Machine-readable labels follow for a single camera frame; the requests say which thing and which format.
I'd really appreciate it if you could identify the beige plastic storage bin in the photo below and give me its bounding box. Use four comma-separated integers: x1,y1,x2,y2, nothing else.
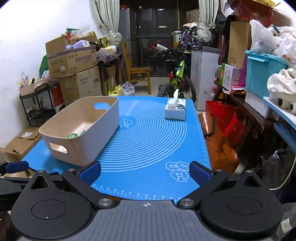
39,96,119,167

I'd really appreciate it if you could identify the green round ointment tin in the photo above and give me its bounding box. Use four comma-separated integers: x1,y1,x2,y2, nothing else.
66,133,78,138

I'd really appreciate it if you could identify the open cardboard box on floor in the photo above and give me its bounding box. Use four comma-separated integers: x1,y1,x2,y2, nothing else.
1,126,42,161

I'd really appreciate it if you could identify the orange red paper bag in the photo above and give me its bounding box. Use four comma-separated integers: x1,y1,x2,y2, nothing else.
198,100,246,174

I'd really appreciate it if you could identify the blue silicone baking mat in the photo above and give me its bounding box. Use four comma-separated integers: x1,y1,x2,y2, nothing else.
22,95,212,204

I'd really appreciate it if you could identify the black metal shelf rack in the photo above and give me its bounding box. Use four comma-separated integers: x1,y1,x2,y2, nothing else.
19,83,56,126

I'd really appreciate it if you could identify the white tissue pack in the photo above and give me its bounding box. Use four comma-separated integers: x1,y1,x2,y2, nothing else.
165,89,186,121

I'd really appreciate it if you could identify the yellow oil jug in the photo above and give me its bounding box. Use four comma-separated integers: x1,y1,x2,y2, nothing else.
108,85,122,96

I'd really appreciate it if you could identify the large lower cardboard box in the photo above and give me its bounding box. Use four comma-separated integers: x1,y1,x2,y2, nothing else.
59,67,102,106

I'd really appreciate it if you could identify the clear plastic bag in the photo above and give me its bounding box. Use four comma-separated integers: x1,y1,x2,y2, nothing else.
121,82,135,96

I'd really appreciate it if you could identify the green white carton box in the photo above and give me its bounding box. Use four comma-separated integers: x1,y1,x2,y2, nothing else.
219,63,241,91

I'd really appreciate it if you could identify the wooden chair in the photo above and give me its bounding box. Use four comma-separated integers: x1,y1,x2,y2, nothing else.
121,42,152,94

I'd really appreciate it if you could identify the upper stacked cardboard box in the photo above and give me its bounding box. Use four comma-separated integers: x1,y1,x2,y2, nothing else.
46,34,97,79

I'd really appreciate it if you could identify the white chest freezer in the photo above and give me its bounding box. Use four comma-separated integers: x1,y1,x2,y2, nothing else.
190,46,221,111

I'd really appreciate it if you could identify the teal plastic storage crate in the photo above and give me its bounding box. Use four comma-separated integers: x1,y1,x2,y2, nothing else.
245,50,290,99

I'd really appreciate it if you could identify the green black bicycle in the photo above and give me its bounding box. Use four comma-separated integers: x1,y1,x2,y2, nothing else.
157,48,197,103

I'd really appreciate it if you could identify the brown paper bag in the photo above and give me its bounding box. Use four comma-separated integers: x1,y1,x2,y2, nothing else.
227,22,252,69

